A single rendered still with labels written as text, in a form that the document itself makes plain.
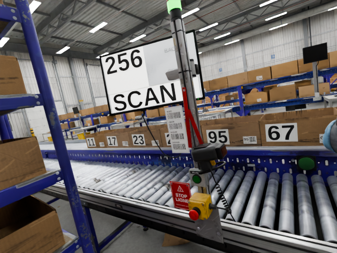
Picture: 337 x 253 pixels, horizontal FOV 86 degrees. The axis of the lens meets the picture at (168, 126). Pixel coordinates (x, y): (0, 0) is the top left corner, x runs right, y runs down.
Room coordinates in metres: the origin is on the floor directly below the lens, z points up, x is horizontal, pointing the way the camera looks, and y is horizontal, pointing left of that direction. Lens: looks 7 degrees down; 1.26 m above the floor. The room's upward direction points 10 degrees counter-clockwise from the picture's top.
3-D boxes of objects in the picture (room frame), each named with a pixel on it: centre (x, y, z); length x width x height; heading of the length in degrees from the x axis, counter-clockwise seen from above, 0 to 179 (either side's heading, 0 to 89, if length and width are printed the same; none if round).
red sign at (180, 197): (0.73, -0.03, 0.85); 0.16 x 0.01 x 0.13; 55
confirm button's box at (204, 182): (0.69, -0.08, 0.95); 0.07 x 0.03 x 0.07; 55
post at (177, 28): (0.71, -0.10, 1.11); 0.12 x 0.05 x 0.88; 55
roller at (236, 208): (0.89, -0.32, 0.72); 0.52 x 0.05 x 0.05; 145
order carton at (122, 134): (2.01, 0.48, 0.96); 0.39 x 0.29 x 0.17; 55
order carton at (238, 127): (1.33, -0.48, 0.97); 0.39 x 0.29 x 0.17; 55
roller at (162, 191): (1.15, 0.05, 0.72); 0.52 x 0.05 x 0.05; 145
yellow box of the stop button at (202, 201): (0.64, -0.09, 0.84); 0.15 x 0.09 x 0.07; 55
